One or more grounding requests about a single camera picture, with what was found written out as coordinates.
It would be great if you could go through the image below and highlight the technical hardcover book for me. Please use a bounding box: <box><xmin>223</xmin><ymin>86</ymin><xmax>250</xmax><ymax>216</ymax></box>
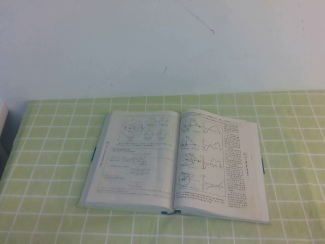
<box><xmin>77</xmin><ymin>109</ymin><xmax>272</xmax><ymax>226</ymax></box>

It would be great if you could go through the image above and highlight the green white checked tablecloth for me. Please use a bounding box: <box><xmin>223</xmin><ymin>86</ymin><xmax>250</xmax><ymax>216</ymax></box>
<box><xmin>0</xmin><ymin>90</ymin><xmax>325</xmax><ymax>244</ymax></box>

